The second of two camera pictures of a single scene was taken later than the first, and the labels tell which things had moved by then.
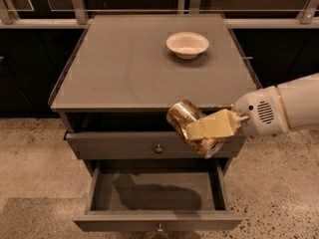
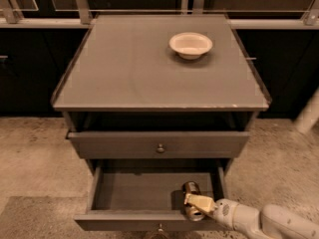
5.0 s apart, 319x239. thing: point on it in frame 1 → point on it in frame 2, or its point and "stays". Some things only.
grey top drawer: (139, 145) stays
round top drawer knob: (159, 149) stays
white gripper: (260, 112) → (224, 210)
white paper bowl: (187, 45) stays
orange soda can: (181, 113) → (191, 213)
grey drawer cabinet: (122, 74) stays
